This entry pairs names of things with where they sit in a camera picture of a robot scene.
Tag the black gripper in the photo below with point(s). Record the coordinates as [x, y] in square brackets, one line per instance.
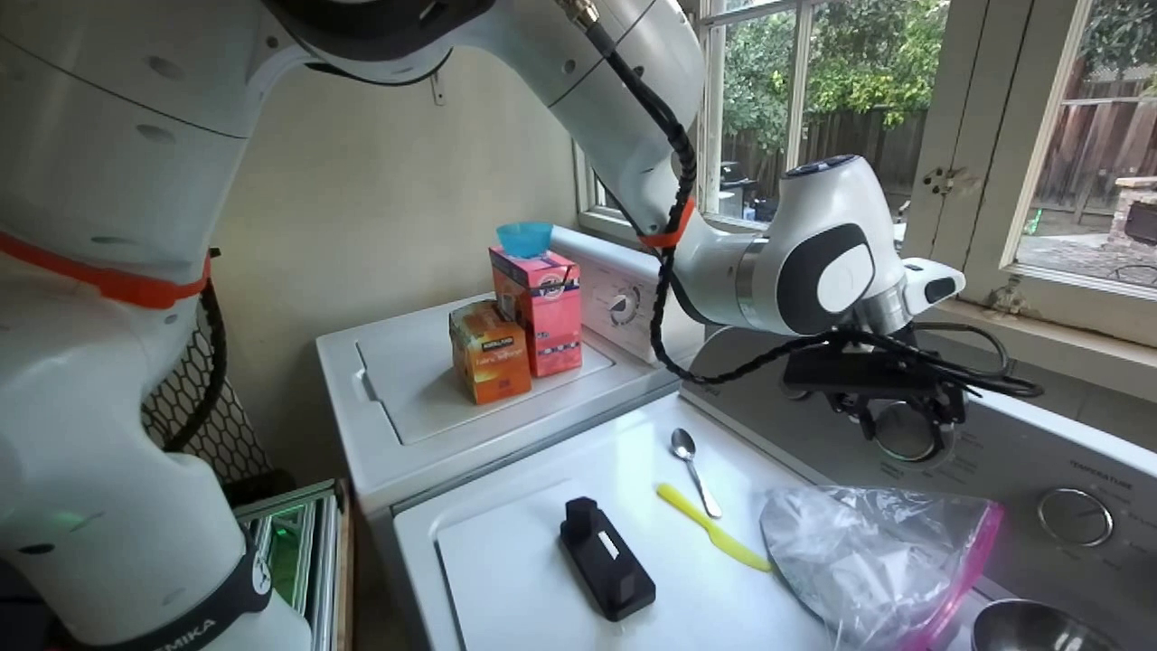
[845, 367]

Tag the silver washer knob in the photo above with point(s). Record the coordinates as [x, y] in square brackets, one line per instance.
[907, 431]
[1075, 517]

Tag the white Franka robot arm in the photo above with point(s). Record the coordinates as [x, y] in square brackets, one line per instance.
[110, 122]

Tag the silver dryer knob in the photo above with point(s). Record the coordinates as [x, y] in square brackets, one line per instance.
[622, 306]

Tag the clear plastic zip bag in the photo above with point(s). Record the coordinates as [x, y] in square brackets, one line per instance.
[868, 556]

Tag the metal spoon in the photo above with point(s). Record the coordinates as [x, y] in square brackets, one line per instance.
[686, 446]

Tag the yellow plastic utensil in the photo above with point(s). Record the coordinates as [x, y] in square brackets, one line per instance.
[711, 531]

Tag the small metal bowl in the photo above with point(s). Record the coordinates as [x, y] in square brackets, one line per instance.
[1036, 632]

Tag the brown wooden fence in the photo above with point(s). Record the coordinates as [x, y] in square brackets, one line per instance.
[845, 145]

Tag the black plastic holder block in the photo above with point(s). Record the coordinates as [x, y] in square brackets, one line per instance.
[609, 566]

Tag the orange Tide detergent box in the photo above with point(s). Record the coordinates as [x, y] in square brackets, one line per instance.
[547, 313]

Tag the white washing machine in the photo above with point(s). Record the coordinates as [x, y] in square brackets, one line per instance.
[518, 566]

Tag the orange fabric softener box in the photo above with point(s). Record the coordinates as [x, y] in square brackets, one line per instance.
[494, 364]

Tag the blue plastic bowl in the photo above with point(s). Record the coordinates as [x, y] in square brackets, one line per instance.
[527, 237]

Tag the white dryer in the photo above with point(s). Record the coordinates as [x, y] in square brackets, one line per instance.
[410, 364]

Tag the green and white box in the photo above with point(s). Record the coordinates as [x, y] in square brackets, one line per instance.
[290, 556]

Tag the white window frame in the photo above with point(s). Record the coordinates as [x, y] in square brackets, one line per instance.
[979, 145]

